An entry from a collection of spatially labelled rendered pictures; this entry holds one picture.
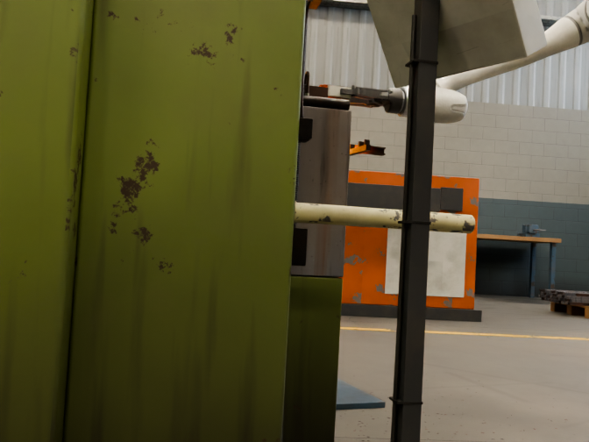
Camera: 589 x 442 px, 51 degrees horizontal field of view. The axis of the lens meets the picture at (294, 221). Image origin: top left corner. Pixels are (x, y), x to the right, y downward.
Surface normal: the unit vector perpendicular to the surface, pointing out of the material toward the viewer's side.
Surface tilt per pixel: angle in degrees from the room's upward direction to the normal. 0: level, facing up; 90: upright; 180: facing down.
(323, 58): 90
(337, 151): 90
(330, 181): 90
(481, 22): 120
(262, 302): 90
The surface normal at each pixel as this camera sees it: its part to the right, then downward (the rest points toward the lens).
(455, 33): -0.72, 0.43
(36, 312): 0.21, -0.04
